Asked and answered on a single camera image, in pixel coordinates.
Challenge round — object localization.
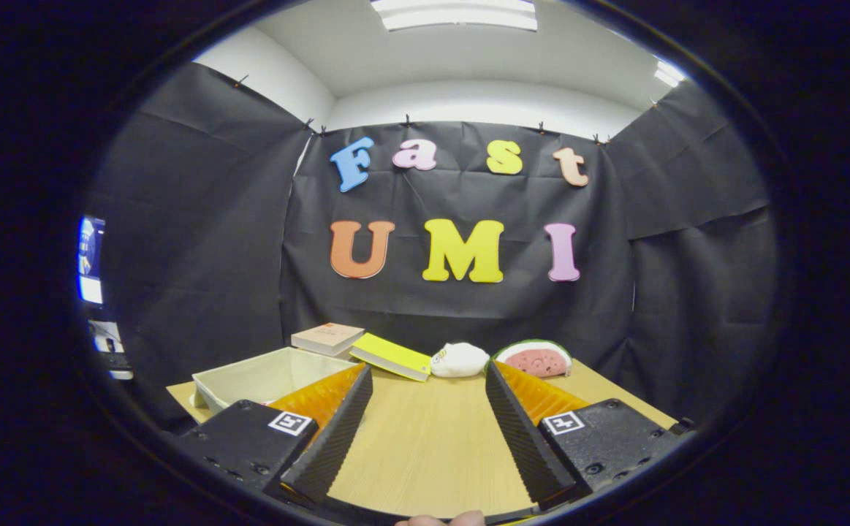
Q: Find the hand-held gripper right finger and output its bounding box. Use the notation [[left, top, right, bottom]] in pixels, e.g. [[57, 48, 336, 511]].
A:
[[485, 359, 694, 510]]

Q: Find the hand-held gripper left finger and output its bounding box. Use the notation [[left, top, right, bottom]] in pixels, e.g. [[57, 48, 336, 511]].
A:
[[174, 363, 374, 508]]

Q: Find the watermelon slice plush toy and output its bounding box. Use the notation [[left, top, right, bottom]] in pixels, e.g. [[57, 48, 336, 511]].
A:
[[493, 338, 574, 379]]

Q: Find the yellow cover book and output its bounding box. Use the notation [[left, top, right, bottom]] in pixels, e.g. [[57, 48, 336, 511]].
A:
[[349, 332, 433, 383]]

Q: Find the white plush toy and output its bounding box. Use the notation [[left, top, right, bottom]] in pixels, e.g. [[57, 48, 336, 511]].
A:
[[430, 342, 491, 378]]

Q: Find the beige cover book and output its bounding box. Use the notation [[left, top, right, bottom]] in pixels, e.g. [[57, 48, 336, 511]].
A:
[[291, 322, 365, 357]]

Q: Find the black backdrop cloth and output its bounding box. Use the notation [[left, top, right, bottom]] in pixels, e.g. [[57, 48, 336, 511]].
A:
[[85, 62, 780, 432]]

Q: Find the computer monitor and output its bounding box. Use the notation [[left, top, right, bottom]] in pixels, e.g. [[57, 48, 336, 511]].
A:
[[77, 216, 107, 305]]

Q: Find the ceiling light panel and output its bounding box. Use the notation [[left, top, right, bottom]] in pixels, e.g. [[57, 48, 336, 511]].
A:
[[370, 0, 539, 32], [653, 58, 688, 88]]

